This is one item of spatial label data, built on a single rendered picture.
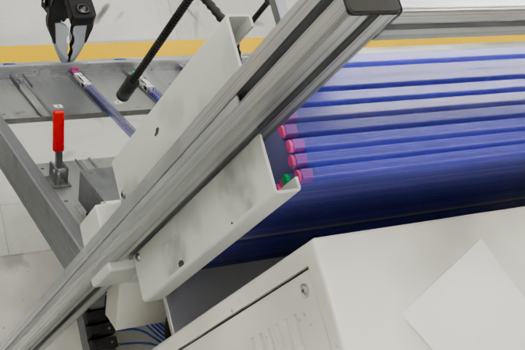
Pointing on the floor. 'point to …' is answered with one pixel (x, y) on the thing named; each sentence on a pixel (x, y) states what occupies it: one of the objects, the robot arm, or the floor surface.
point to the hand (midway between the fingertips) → (68, 60)
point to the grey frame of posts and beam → (226, 130)
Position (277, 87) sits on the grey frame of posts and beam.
